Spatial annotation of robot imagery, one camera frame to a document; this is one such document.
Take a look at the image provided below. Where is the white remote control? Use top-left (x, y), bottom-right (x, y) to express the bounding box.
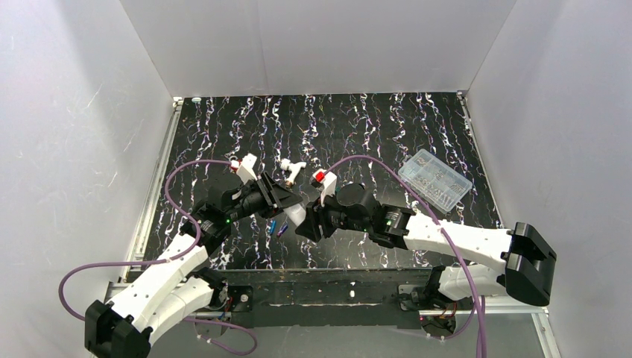
top-left (283, 204), bottom-right (306, 227)

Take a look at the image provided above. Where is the purple battery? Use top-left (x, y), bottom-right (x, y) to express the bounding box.
top-left (276, 224), bottom-right (288, 237)

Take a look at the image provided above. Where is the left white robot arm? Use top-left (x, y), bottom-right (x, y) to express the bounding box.
top-left (84, 173), bottom-right (305, 357)

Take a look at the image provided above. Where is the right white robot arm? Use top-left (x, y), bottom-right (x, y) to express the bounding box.
top-left (286, 183), bottom-right (557, 307)

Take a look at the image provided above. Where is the white plastic faucet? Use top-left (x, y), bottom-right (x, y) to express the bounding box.
top-left (279, 158), bottom-right (306, 187)

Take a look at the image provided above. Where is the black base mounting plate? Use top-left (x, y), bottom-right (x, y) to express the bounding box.
top-left (162, 268), bottom-right (475, 330)

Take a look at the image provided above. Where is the clear plastic screw box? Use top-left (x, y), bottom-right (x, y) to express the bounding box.
top-left (398, 149), bottom-right (473, 214)

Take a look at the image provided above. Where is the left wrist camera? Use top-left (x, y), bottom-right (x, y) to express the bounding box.
top-left (230, 154), bottom-right (258, 183)

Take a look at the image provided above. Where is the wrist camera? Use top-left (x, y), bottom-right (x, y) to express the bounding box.
top-left (311, 169), bottom-right (338, 204)
top-left (230, 154), bottom-right (258, 183)

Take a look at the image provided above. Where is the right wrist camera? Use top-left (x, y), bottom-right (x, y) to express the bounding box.
top-left (311, 169), bottom-right (338, 204)

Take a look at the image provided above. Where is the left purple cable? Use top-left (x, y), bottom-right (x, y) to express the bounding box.
top-left (58, 159), bottom-right (259, 357)

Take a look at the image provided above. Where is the purple cable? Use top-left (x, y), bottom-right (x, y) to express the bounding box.
top-left (58, 159), bottom-right (259, 357)
top-left (326, 154), bottom-right (487, 358)

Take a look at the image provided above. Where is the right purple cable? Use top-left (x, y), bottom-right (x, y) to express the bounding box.
top-left (326, 154), bottom-right (487, 358)

